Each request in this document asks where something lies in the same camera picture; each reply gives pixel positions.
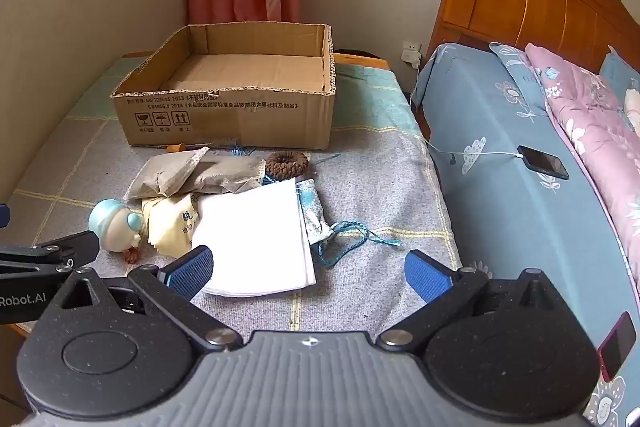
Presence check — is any pink floral quilt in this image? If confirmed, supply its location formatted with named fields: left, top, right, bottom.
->
left=489, top=42, right=640, bottom=293

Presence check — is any white strip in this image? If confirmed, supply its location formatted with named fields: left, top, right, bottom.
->
left=191, top=179, right=317, bottom=298

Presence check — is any yellow printed cloth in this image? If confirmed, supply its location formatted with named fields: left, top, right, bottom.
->
left=141, top=193, right=203, bottom=258

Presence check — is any white charging cable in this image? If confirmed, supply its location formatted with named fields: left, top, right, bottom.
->
left=410, top=62, right=523, bottom=160

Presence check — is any wooden table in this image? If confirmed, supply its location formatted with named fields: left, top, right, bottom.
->
left=122, top=51, right=391, bottom=70

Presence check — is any blue floral bed sheet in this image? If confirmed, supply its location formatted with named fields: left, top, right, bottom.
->
left=412, top=42, right=640, bottom=427

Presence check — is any red smartphone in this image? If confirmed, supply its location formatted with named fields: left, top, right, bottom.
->
left=597, top=312, right=637, bottom=383

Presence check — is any blue and white doll toy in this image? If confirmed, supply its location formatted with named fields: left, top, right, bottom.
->
left=88, top=198, right=147, bottom=254

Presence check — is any black smartphone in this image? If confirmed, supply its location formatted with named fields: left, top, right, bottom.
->
left=517, top=145, right=570, bottom=180

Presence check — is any brown cardboard box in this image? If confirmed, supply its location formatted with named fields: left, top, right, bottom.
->
left=110, top=23, right=337, bottom=151

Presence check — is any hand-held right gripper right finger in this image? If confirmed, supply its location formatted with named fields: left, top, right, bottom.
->
left=377, top=249, right=576, bottom=353

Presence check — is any grey sachet bag with tassel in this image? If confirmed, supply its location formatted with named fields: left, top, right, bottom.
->
left=190, top=139, right=268, bottom=196

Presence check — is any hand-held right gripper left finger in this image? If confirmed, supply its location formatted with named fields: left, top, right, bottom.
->
left=47, top=245, right=246, bottom=353

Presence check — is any grey checked table mat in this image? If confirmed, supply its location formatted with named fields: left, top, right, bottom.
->
left=0, top=54, right=463, bottom=343

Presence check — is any blue floral sachet bag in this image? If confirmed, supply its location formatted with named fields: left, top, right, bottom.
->
left=295, top=178, right=403, bottom=267

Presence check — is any blue pillow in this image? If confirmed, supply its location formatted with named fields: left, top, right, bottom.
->
left=598, top=47, right=640, bottom=108

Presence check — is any cream soft item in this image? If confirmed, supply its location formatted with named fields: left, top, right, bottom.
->
left=624, top=88, right=640, bottom=132

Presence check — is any brown hair scrunchie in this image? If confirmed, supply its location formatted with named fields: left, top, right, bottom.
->
left=265, top=151, right=311, bottom=182

